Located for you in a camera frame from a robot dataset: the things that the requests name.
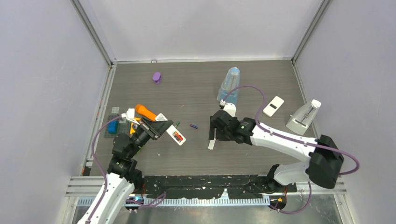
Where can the small white remote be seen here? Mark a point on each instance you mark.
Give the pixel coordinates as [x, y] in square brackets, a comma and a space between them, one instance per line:
[273, 106]

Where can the white remote control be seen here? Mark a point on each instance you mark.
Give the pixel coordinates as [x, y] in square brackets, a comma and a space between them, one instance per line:
[171, 130]

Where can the yellow tape measure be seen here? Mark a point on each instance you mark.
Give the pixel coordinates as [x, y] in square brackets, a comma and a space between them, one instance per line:
[133, 128]

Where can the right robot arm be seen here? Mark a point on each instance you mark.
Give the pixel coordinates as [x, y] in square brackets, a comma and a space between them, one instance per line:
[316, 163]

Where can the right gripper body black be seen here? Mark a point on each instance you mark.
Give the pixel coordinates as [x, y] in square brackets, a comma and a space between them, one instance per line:
[222, 136]

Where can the purple cap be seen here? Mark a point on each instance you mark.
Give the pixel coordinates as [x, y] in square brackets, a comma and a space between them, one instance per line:
[157, 77]

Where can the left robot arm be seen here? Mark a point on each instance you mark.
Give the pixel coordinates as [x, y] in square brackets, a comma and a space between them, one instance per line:
[121, 177]

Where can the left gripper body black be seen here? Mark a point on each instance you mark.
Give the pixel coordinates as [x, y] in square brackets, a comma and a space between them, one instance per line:
[147, 127]

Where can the white battery cover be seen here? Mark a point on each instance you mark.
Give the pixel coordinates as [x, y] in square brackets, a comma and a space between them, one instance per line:
[211, 144]

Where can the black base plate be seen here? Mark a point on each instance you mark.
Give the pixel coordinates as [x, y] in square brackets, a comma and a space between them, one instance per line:
[211, 186]

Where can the blue lego brick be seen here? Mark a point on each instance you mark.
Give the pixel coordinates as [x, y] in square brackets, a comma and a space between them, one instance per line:
[112, 127]

